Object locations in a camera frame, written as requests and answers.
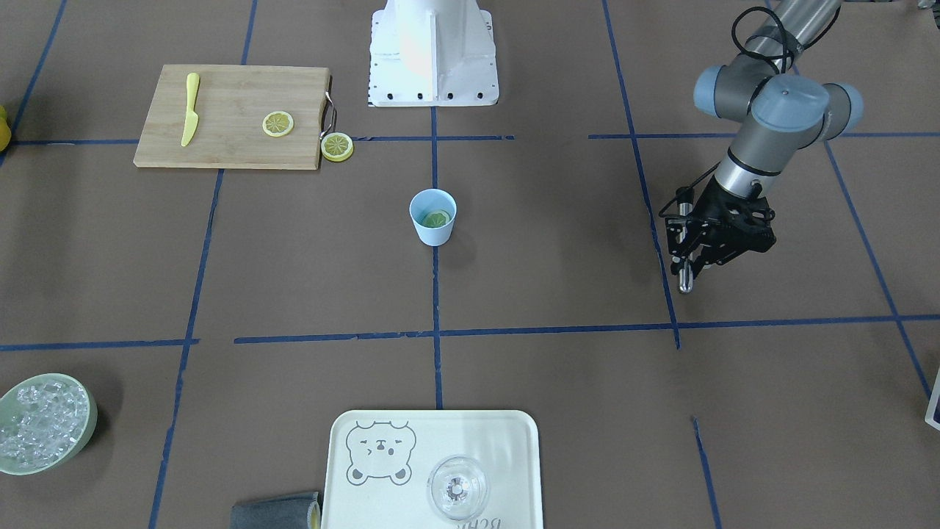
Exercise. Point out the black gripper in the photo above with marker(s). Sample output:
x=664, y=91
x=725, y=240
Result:
x=710, y=200

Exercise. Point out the metal stirring stick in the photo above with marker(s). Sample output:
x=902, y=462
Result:
x=685, y=202

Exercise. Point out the yellow lemon half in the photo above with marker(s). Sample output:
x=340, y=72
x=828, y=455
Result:
x=337, y=147

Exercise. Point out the yellow lemon slice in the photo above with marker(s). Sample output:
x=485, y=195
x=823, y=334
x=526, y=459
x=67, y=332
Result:
x=277, y=123

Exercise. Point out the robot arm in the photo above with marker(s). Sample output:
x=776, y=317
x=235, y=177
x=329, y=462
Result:
x=779, y=113

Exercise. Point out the light blue plastic cup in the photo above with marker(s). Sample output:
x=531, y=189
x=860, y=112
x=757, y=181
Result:
x=426, y=201

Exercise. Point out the clear wine glass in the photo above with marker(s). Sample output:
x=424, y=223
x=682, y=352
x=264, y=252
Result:
x=458, y=489

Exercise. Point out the cream bear tray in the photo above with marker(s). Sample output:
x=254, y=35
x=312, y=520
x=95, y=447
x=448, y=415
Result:
x=379, y=462

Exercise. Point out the wooden cutting board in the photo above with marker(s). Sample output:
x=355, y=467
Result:
x=231, y=104

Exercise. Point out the yellow plastic knife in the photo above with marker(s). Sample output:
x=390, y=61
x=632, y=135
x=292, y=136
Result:
x=191, y=116

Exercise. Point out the green bowl of ice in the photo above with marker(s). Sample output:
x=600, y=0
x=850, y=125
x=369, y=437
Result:
x=46, y=421

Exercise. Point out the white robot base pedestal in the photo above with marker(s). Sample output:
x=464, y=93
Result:
x=432, y=54

